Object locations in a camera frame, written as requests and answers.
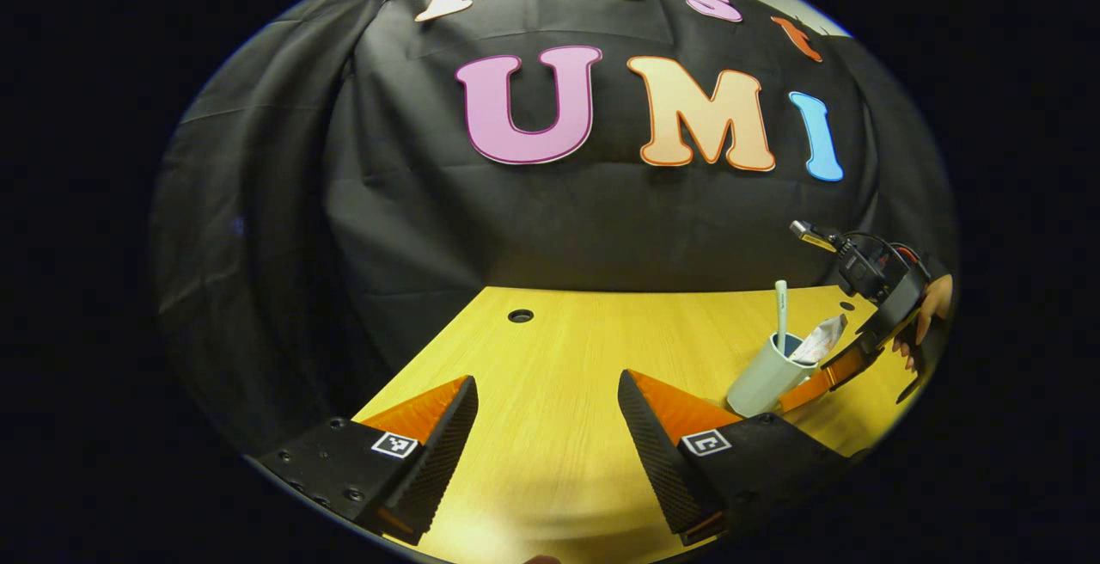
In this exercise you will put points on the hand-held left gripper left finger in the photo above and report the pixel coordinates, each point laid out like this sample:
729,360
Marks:
443,452

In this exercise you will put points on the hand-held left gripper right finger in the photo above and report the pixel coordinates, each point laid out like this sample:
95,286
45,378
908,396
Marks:
657,461

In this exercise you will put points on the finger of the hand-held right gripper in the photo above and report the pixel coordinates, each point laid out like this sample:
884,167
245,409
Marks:
829,379

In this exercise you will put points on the white toothpaste tube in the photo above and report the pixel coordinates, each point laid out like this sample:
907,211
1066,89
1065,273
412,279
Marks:
821,340

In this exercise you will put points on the pale blue cup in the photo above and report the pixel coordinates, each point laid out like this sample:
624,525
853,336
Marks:
760,383

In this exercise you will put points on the white toothbrush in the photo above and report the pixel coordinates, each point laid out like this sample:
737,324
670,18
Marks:
781,315

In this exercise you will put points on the wooden desktop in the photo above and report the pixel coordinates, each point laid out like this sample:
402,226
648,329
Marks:
550,392

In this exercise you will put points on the black backdrop cloth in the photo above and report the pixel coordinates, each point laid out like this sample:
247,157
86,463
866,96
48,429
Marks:
533,220

